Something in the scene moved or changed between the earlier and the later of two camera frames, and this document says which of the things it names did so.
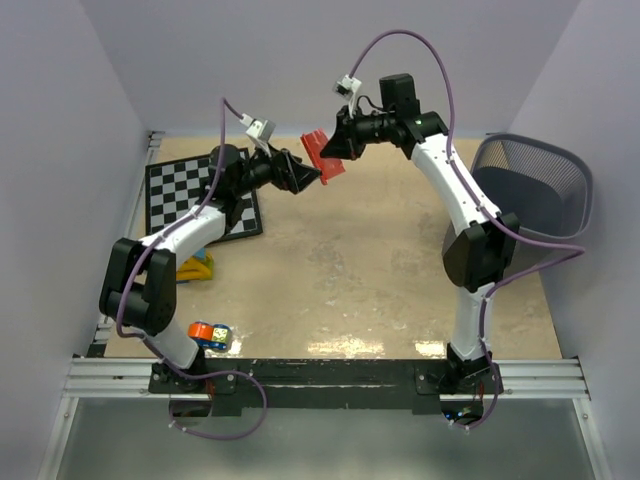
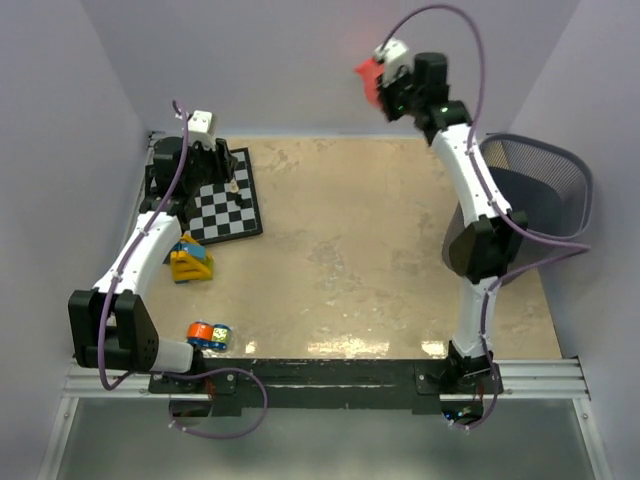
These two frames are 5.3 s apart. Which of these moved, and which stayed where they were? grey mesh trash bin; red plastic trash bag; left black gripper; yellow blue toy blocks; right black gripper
Moved: left black gripper; red plastic trash bag; right black gripper
Stayed: yellow blue toy blocks; grey mesh trash bin
